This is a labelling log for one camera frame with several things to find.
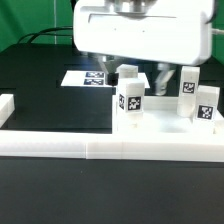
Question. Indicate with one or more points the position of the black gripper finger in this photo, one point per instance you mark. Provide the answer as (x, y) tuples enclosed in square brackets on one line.
[(166, 71), (109, 66)]

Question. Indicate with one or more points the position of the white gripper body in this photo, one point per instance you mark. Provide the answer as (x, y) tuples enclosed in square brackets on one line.
[(168, 31)]

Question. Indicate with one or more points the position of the white square table top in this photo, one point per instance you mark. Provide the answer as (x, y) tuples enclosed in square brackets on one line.
[(160, 116)]

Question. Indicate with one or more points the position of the white sheet with markers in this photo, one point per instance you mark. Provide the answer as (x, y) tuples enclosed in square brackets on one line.
[(76, 78)]

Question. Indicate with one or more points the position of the white U-shaped obstacle fence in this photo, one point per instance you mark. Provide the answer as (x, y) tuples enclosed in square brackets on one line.
[(130, 146)]

